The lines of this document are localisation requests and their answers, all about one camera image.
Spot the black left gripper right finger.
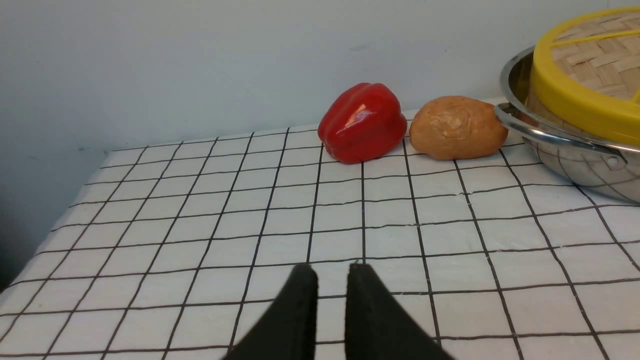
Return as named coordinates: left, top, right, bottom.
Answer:
left=345, top=263, right=453, bottom=360

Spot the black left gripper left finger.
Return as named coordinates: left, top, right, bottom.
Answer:
left=224, top=264, right=318, bottom=360

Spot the yellow rimmed bamboo steamer lid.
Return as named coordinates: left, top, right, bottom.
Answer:
left=525, top=6, right=640, bottom=147

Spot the stainless steel pot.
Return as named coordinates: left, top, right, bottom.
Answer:
left=494, top=46, right=640, bottom=204

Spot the white black grid tablecloth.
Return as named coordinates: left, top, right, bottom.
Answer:
left=0, top=125, right=640, bottom=360

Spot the red bell pepper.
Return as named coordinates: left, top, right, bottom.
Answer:
left=317, top=82, right=408, bottom=164

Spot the brown bread roll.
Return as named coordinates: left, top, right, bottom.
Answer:
left=409, top=95, right=509, bottom=161

